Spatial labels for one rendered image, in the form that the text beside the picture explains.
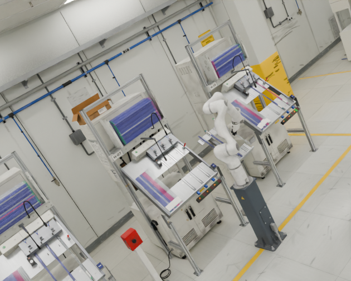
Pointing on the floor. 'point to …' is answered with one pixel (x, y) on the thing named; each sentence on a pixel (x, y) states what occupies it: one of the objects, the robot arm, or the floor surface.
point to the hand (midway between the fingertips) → (234, 132)
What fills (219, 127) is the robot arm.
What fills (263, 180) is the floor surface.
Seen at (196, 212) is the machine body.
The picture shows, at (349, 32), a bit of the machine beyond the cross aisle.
